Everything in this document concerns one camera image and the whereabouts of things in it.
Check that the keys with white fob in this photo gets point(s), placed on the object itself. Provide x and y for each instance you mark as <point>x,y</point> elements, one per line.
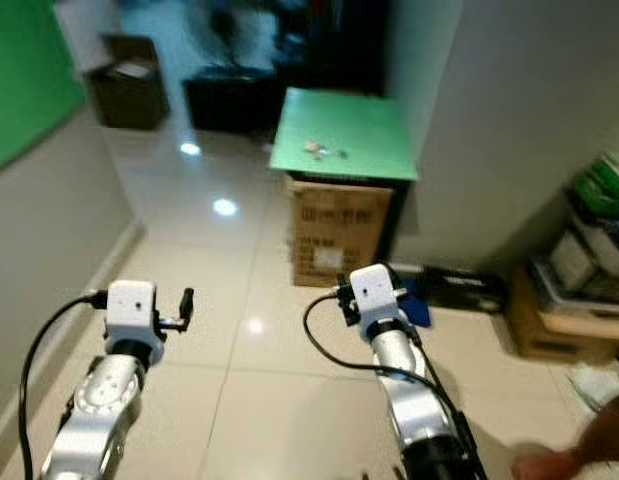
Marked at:
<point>314,148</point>

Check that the person's forearm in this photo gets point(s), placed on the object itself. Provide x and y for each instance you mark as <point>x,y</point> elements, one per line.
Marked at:
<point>599,440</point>

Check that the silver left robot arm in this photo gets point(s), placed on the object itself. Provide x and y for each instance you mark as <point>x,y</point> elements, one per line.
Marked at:
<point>94,410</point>

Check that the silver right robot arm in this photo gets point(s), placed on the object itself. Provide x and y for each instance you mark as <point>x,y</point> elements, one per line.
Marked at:
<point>414,400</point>

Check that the blue cloth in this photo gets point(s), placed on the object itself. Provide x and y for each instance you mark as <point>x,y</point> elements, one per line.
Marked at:
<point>417,305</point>

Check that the printed brown cardboard box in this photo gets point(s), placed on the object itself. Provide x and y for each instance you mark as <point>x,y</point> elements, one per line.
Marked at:
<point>339,230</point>

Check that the black laser toner box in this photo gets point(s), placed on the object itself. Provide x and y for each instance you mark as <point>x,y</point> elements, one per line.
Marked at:
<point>464,290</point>

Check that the green topped table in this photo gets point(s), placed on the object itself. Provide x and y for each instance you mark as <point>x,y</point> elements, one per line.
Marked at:
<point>339,125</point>

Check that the low black cabinet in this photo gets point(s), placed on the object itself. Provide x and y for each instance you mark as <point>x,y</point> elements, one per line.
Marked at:
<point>229,105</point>

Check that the open brown cardboard box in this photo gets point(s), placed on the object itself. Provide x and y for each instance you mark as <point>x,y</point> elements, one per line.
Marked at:
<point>549,335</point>

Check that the dark brown box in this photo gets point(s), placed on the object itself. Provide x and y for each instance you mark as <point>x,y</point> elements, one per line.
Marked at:
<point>129,100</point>

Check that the grey storage containers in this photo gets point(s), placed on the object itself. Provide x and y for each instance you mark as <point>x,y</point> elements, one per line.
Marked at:
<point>584,265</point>

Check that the dark tall shelf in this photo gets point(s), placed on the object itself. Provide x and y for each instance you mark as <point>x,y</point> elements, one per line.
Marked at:
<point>334,45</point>

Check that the white shoe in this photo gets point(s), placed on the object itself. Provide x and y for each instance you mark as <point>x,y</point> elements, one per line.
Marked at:
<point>599,385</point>

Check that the black fan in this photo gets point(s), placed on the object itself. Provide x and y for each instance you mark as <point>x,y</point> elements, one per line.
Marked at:
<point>229,38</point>

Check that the green package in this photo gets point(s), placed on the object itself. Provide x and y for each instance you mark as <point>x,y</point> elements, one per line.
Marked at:
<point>604,185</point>

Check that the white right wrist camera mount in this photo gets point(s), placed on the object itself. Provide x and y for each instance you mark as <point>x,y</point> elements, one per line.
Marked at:
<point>374,290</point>

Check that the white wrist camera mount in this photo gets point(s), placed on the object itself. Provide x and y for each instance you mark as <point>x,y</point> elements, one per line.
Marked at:
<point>132,310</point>
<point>374,290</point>

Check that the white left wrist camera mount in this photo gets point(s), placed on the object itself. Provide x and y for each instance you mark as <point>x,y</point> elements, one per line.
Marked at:
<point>132,310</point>

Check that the green wall board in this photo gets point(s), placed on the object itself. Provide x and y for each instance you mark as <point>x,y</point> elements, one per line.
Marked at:
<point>29,70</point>

